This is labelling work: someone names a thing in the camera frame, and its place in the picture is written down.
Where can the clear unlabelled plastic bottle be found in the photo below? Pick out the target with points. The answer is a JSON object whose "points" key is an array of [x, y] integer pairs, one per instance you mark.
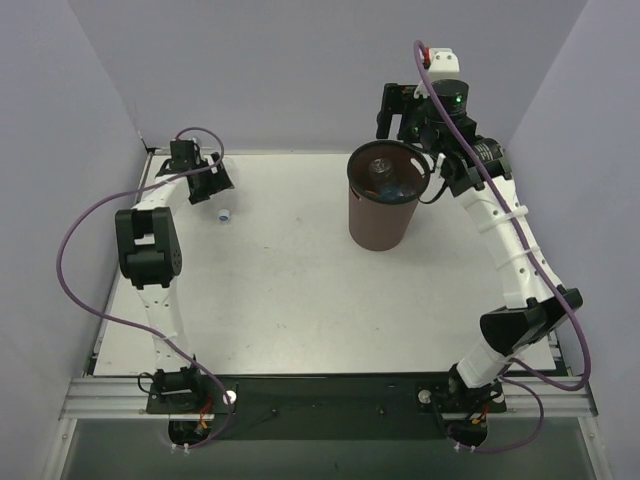
{"points": [[227, 200]]}

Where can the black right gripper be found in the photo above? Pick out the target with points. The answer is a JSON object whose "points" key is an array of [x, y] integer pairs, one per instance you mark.
{"points": [[392, 112]]}

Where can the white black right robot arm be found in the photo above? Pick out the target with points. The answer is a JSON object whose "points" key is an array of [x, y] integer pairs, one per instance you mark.
{"points": [[478, 174]]}

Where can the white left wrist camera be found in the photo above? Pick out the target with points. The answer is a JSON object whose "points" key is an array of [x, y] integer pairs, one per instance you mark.
{"points": [[188, 146]]}

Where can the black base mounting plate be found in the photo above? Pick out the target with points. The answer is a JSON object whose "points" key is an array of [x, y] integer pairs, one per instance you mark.
{"points": [[379, 406]]}

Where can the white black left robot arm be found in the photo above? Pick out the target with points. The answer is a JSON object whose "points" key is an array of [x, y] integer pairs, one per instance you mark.
{"points": [[150, 257]]}

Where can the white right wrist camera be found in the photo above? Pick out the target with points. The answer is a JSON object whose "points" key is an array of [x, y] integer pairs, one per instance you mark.
{"points": [[439, 64]]}

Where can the brown plastic bin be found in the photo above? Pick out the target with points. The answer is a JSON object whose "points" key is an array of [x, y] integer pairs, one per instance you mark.
{"points": [[374, 225]]}

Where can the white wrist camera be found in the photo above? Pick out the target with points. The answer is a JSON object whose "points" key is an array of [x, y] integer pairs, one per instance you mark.
{"points": [[188, 146], [439, 64]]}

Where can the clear bottle orange blue label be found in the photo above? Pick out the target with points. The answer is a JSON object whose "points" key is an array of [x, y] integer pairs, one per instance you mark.
{"points": [[382, 171]]}

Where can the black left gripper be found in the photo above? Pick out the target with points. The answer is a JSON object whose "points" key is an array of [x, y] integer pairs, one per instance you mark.
{"points": [[211, 180]]}

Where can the aluminium front rail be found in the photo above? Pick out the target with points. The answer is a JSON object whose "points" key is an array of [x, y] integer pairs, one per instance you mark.
{"points": [[103, 398]]}

